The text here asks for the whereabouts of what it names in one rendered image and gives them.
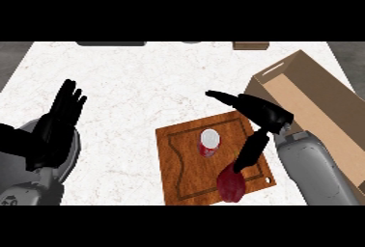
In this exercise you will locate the small grey object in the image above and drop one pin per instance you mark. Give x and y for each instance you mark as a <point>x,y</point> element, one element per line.
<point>193,41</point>

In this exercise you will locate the red can with pale lid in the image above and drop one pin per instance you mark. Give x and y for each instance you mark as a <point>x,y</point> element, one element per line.
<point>209,139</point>

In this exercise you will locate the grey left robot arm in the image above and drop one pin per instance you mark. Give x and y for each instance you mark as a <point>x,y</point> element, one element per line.
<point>25,193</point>

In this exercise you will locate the brown wooden cutting board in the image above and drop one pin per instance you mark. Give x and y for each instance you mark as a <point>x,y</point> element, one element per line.
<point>190,160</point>

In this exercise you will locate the dark grey flat object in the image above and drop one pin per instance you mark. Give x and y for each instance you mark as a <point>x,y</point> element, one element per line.
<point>112,43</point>

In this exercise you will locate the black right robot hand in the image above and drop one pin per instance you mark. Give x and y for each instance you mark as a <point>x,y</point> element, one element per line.
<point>264,111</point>

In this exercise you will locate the brown cardboard box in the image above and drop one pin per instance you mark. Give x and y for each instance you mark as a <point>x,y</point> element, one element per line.
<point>304,93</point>

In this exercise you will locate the small brown wooden block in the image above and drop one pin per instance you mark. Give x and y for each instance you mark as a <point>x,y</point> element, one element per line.
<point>252,45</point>

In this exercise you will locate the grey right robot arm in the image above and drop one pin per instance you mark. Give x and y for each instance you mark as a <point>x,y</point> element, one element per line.
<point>310,167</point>

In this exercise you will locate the dark red vegetable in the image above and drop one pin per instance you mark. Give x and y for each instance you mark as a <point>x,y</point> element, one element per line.
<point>231,186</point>

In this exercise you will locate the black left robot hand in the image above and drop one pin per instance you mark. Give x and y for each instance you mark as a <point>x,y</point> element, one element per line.
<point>54,135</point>

